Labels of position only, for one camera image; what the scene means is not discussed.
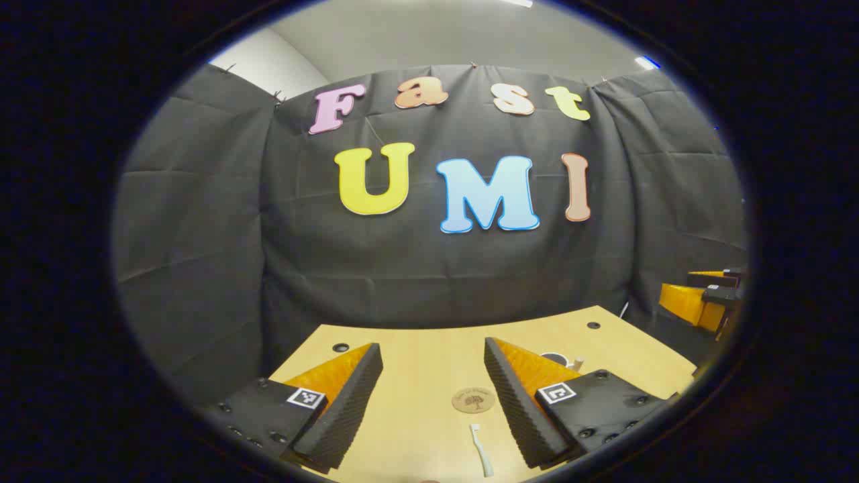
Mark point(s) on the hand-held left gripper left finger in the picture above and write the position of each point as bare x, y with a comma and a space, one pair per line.
345, 409

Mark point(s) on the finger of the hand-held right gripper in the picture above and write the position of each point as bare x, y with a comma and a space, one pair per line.
728, 277
684, 303

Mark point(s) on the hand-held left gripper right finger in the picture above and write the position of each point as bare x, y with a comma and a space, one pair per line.
517, 409

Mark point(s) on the round cork coaster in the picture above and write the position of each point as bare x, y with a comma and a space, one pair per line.
473, 400

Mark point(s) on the white toothbrush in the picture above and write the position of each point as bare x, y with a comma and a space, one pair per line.
481, 453

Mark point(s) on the light wooden desktop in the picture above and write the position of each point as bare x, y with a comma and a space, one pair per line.
423, 362

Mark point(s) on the ceiling light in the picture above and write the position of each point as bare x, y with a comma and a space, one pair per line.
646, 63
518, 2

